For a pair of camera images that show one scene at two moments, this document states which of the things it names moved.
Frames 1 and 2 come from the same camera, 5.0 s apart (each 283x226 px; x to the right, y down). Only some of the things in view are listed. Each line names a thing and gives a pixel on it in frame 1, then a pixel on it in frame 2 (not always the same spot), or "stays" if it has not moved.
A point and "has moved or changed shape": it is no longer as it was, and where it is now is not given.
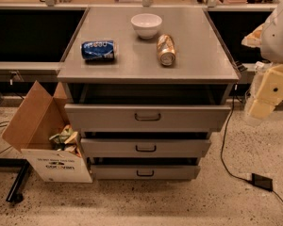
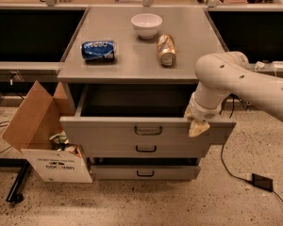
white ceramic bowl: (146, 24) stays
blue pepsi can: (97, 49) stays
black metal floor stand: (15, 193) stays
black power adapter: (261, 182) stays
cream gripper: (278, 38) -> (203, 112)
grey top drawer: (144, 118) has moved or changed shape
